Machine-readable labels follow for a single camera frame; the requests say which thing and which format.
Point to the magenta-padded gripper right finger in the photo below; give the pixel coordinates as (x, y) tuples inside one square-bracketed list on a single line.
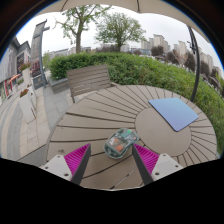
[(146, 159)]

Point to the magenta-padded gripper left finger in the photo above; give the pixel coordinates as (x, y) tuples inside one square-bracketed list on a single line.
[(76, 158)]

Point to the transparent green computer mouse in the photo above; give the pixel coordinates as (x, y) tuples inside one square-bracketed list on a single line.
[(119, 144)]

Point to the blue mouse pad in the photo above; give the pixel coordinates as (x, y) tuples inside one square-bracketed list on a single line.
[(175, 113)]

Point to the white planter with flowers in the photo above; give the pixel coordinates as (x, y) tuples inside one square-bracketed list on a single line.
[(26, 75), (26, 105)]

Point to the slatted brown patio chair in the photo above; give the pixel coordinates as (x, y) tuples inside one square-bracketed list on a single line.
[(88, 80)]

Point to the green hedge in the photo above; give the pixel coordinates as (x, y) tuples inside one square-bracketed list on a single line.
[(150, 71)]

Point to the curved black parasol pole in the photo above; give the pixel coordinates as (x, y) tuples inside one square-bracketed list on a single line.
[(198, 66)]

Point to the distant high-rise buildings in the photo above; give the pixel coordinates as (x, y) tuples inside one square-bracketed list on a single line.
[(203, 60)]

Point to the tall grey sign pillar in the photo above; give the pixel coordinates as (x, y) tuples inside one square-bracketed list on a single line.
[(37, 50)]

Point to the grey storefront building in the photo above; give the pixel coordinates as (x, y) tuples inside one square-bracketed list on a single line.
[(19, 56)]

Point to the sparse leafy tree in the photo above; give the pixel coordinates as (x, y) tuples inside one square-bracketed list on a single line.
[(78, 33)]

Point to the round dense tree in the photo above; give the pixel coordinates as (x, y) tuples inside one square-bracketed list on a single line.
[(118, 30)]

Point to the beige parasol canopy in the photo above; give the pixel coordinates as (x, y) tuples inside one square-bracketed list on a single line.
[(100, 4)]

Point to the grey stone planter wall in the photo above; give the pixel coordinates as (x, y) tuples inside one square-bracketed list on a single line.
[(59, 85)]

